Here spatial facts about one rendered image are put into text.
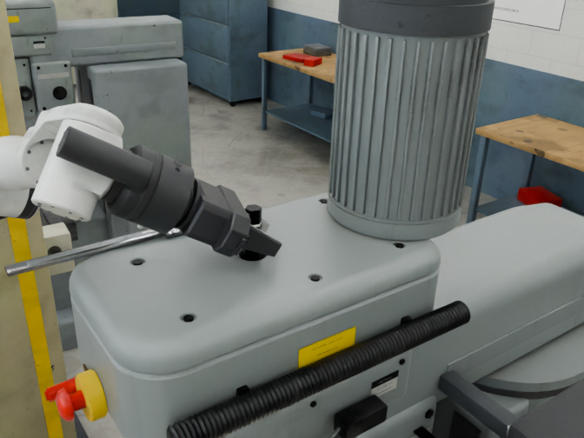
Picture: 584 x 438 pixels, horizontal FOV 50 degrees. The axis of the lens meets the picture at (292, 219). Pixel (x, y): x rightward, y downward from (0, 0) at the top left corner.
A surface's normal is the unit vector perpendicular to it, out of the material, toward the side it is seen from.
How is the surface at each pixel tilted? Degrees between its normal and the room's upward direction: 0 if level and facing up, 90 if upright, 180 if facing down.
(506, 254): 0
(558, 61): 90
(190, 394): 90
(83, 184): 64
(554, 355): 0
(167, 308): 0
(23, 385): 90
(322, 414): 90
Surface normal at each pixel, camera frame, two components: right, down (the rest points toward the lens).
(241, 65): 0.57, 0.37
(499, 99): -0.82, 0.23
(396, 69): -0.32, 0.41
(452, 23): 0.25, 0.43
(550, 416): 0.03, -0.90
